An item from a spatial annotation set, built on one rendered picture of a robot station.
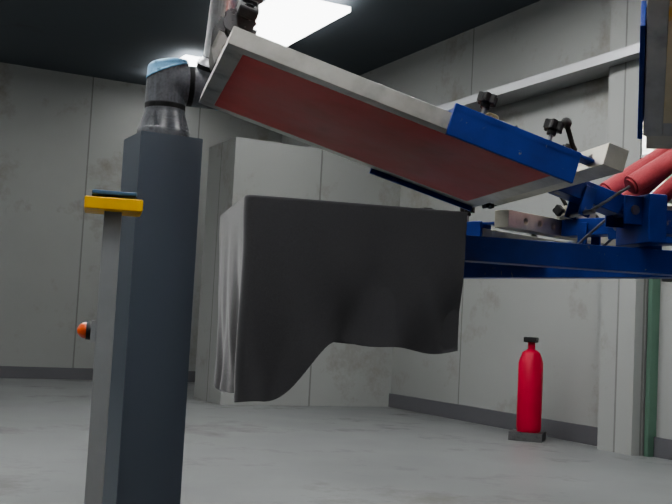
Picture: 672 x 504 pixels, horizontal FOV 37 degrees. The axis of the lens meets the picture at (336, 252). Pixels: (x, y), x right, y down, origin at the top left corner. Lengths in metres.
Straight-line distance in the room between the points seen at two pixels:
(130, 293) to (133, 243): 0.14
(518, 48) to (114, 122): 4.84
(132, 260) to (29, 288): 7.94
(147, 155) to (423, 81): 6.37
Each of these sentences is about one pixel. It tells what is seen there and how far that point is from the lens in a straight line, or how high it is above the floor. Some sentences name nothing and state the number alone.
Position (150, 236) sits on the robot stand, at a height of 0.91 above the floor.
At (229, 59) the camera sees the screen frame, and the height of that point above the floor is 1.23.
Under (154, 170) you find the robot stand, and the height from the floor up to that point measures 1.09.
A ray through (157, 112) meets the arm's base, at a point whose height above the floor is 1.26.
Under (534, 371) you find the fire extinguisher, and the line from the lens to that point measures 6.83.
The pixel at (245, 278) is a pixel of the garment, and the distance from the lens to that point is 2.06.
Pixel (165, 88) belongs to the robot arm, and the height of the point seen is 1.33.
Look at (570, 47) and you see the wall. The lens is 7.47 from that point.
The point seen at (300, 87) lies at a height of 1.19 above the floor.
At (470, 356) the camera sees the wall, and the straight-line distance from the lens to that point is 8.03.
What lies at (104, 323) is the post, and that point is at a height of 0.67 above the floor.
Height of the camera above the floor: 0.69
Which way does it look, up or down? 4 degrees up
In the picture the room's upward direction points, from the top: 3 degrees clockwise
